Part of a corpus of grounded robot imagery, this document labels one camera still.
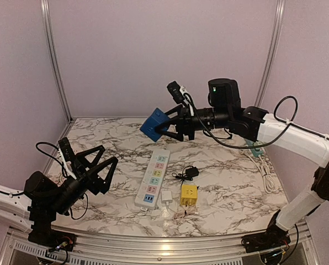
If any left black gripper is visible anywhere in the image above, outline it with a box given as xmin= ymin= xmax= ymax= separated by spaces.
xmin=49 ymin=146 xmax=119 ymax=216

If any blue cube socket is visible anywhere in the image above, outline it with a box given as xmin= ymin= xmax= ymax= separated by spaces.
xmin=140 ymin=108 xmax=169 ymax=142

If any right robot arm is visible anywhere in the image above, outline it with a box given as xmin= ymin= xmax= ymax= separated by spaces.
xmin=155 ymin=78 xmax=329 ymax=247

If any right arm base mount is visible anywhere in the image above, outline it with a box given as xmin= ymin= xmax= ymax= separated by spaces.
xmin=241 ymin=232 xmax=291 ymax=253

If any white multicolour power strip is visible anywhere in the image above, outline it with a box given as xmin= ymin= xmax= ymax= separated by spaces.
xmin=134 ymin=149 xmax=171 ymax=210

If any left aluminium frame post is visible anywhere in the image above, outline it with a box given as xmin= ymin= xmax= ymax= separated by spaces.
xmin=40 ymin=0 xmax=73 ymax=123

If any aluminium frame post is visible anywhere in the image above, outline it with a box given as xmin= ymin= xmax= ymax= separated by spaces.
xmin=40 ymin=0 xmax=73 ymax=123
xmin=254 ymin=0 xmax=286 ymax=108

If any front aluminium rail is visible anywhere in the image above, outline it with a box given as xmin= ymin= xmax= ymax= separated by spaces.
xmin=0 ymin=221 xmax=321 ymax=264

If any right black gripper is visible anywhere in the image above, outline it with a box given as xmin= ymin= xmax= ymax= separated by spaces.
xmin=154 ymin=103 xmax=231 ymax=141

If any pink usb cable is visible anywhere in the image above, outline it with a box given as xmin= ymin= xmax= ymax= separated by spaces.
xmin=169 ymin=205 xmax=201 ymax=223

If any teal power strip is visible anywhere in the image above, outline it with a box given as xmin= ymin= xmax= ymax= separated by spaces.
xmin=240 ymin=139 xmax=278 ymax=194

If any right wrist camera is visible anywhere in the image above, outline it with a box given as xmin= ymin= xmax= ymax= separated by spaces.
xmin=167 ymin=81 xmax=194 ymax=116

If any right aluminium frame post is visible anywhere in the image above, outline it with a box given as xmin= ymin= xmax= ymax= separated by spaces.
xmin=254 ymin=0 xmax=286 ymax=108

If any white usb charger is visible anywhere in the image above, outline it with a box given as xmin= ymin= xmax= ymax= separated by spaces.
xmin=161 ymin=190 xmax=173 ymax=206

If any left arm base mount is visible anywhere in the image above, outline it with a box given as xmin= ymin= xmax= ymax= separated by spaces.
xmin=28 ymin=230 xmax=76 ymax=252

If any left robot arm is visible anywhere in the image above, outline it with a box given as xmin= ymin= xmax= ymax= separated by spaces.
xmin=0 ymin=138 xmax=118 ymax=248

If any black power adapter with cable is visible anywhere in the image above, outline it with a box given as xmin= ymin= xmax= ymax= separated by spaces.
xmin=172 ymin=166 xmax=199 ymax=187

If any yellow cube socket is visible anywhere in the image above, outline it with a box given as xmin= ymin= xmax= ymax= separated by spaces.
xmin=179 ymin=184 xmax=198 ymax=206

